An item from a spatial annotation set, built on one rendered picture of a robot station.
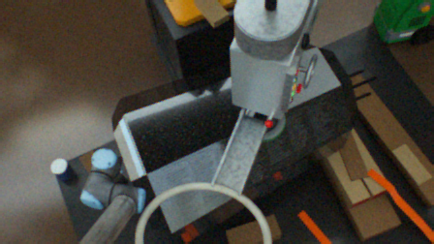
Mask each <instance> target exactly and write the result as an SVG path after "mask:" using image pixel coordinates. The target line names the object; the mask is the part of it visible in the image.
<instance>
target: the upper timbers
mask: <svg viewBox="0 0 434 244"><path fill-rule="evenodd" d="M351 132H352V134H353V138H354V139H355V140H356V145H357V149H358V150H359V151H360V155H361V157H362V161H363V162H364V163H365V166H366V168H367V172H369V171H370V170H371V168H372V169H374V170H375V171H376V172H378V173H379V174H381V175H382V177H384V175H383V174H382V173H381V171H380V170H379V168H378V167H377V165H376V163H375V162H374V160H373V159H372V157H371V156H370V154H369V152H368V151H367V149H366V148H365V146H364V144H362V141H361V140H360V138H359V137H358V135H357V133H356V131H355V130H354V129H352V130H351ZM323 161H324V163H325V165H326V167H327V169H328V171H329V173H330V174H331V176H332V178H333V179H334V182H335V184H336V185H337V187H338V189H339V191H340V193H342V196H343V198H344V200H345V201H346V203H347V204H348V206H349V208H350V209H351V208H354V207H356V206H359V205H361V204H363V203H365V202H367V201H368V200H372V199H373V198H377V197H378V196H381V195H383V194H386V193H387V189H385V188H384V187H383V186H382V185H381V184H379V183H378V182H377V181H375V180H374V179H373V178H372V177H365V178H362V179H358V180H355V181H351V178H350V177H349V173H348V172H347V171H346V167H345V165H344V161H343V159H342V158H341V154H340V152H339V151H337V152H335V153H334V154H332V155H331V156H329V157H327V158H326V159H324V160H323Z"/></svg>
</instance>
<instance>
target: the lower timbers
mask: <svg viewBox="0 0 434 244"><path fill-rule="evenodd" d="M364 80H365V79H364V78H363V77H362V76H361V74H359V75H355V76H354V77H351V81H352V84H353V85H354V84H357V83H359V82H362V81H364ZM354 91H355V94H356V97H357V96H361V95H362V94H366V93H367V92H370V93H371V95H370V96H367V97H365V98H362V99H360V100H358V101H356V102H357V108H358V111H359V116H358V117H359V118H360V120H361V121H362V123H363V124H365V126H366V127H367V129H368V130H369V132H370V133H372V136H374V138H375V139H376V140H377V141H378V142H379V144H380V145H381V146H382V148H383V149H384V151H386V152H387V154H388V156H389V157H390V159H391V160H392V161H393V162H394V164H395V165H396V167H397V168H398V170H400V172H401V173H402V174H403V176H404V177H405V179H407V181H408V182H409V184H410V185H411V187H413V189H414V190H415V192H416V193H417V194H418V196H419V198H421V200H422V201H423V203H424V204H425V205H426V206H427V208H431V207H432V206H433V205H434V167H433V166H432V165H431V163H430V162H429V161H428V159H426V157H425V156H424V154H422V152H421V151H420V149H419V148H418V146H417V145H416V144H415V143H414V142H413V140H412V139H411V138H410V136H408V133H406V132H405V130H404V129H403V127H402V126H400V124H399V123H398V121H397V120H396V119H395V118H394V116H393V115H392V114H391V113H390V112H389V110H388V109H387V107H386V106H385V105H384V103H382V101H381V100H380V99H379V97H378V96H377V94H375V93H374V91H373V90H372V88H371V87H370V86H369V84H367V83H366V84H363V85H361V86H358V87H357V88H355V89H354ZM403 144H406V145H407V146H408V148H409V149H410V150H411V151H412V152H413V154H415V156H416V157H417V158H418V160H419V162H420V163H421V164H422V165H423V166H424V167H425V168H426V170H427V171H428V172H429V174H430V175H432V178H430V179H429V180H427V181H426V182H423V183H422V184H419V186H418V184H417V183H416V182H415V180H414V179H413V178H412V177H411V176H410V175H409V173H408V172H407V170H405V169H404V168H403V166H401V164H400V163H399V162H398V160H397V159H396V158H395V156H393V154H392V153H391V151H393V150H394V149H397V148H398V147H400V146H401V145H403ZM321 166H322V167H323V170H324V171H325V174H326V176H327V179H328V180H329V183H330V184H331V185H332V188H333V189H334V192H335V193H336V195H337V197H338V198H339V201H340V202H341V204H342V206H343V207H344V210H345V212H346V213H347V216H348V217H349V220H350V221H351V224H352V226H353V227H354V230H355V231H356V234H357V235H358V238H359V240H360V242H361V241H363V240H367V239H368V238H370V237H373V236H375V235H379V234H380V233H384V232H385V231H387V230H391V229H395V228H396V227H398V226H399V225H400V224H401V222H400V220H399V219H398V217H397V215H396V212H395V211H394V210H393V207H392V206H391V204H390V202H389V201H388V199H387V196H386V194H383V195H381V196H378V197H377V198H373V199H372V200H368V201H367V202H365V203H363V204H361V205H359V206H356V207H354V208H351V209H350V208H349V206H348V204H347V203H346V201H345V200H344V198H343V196H342V193H340V191H339V189H338V187H337V185H336V184H335V182H334V179H333V178H332V176H331V174H330V173H329V171H328V169H327V167H326V164H325V163H324V161H321Z"/></svg>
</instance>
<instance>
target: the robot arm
mask: <svg viewBox="0 0 434 244"><path fill-rule="evenodd" d="M122 165H123V156H115V154H114V153H113V151H111V150H110V149H99V150H97V151H96V152H95V154H93V155H92V168H91V170H90V173H89V175H88V177H87V181H86V183H85V186H84V188H83V190H82V194H81V196H80V200H81V201H82V202H83V203H84V204H85V205H87V206H89V207H92V208H95V209H102V208H103V207H104V206H107V207H108V209H106V211H105V212H104V214H102V216H101V217H100V218H99V220H98V221H97V222H96V224H94V226H93V227H92V229H90V231H89V232H87V234H86V235H84V237H83V238H82V240H81V241H80V242H79V243H78V244H112V243H113V242H114V241H115V239H116V237H117V236H118V235H119V234H120V232H121V230H122V229H123V228H124V227H125V225H126V224H127V222H128V221H129V219H130V218H131V217H132V216H133V215H134V213H135V212H137V214H138V213H140V212H141V211H142V210H143V206H144V203H145V190H144V189H142V188H139V187H137V188H136V187H133V186H127V184H128V182H129V181H128V179H127V178H125V176H124V175H122V169H121V168H122Z"/></svg>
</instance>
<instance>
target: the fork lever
mask: <svg viewBox="0 0 434 244"><path fill-rule="evenodd" d="M246 112H247V108H243V109H242V111H241V113H240V116H239V118H238V119H237V123H236V124H235V128H234V129H233V131H232V135H231V139H230V140H229V144H228V145H227V147H226V150H225V152H224V155H223V157H222V161H221V162H220V163H219V167H217V171H216V173H215V176H214V178H213V179H212V183H211V186H212V187H214V186H215V184H220V185H223V186H227V187H229V188H233V189H234V190H236V191H238V193H237V195H238V196H239V197H240V195H241V194H242V193H243V191H244V187H245V186H246V184H247V180H248V178H249V174H250V172H251V169H252V167H253V165H254V163H255V161H256V157H257V156H258V151H259V150H260V148H261V144H262V143H263V139H264V136H265V133H266V131H267V126H266V125H265V121H262V120H261V119H256V118H254V117H249V116H247V115H245V114H246Z"/></svg>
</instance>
